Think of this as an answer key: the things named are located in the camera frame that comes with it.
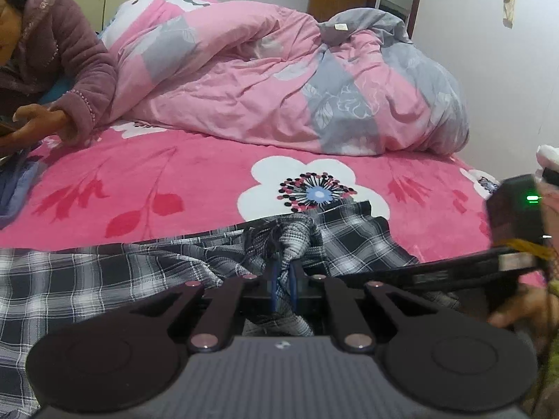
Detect person's right hand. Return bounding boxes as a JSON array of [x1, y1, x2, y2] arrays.
[[488, 289, 559, 338]]

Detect pink grey floral quilt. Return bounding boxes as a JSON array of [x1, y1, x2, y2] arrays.
[[104, 0, 471, 157]]

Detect black white plaid shirt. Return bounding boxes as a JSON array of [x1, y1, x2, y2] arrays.
[[0, 201, 461, 419]]

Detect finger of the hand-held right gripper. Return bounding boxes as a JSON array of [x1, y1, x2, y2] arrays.
[[337, 264, 415, 292]]

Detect pink flower print blanket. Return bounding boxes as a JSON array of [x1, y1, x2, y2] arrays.
[[0, 116, 549, 291]]

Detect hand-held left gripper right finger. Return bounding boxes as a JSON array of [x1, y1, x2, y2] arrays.
[[288, 258, 438, 353]]

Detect blue cloth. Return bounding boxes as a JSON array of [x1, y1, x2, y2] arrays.
[[0, 147, 45, 230]]

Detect white fluffy cloth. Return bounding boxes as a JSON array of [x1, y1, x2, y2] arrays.
[[536, 144, 559, 185]]

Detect beige hanging cloth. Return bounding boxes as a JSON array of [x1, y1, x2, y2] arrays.
[[501, 0, 520, 28]]

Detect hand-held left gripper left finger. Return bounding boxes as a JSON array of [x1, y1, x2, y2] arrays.
[[129, 257, 282, 353]]

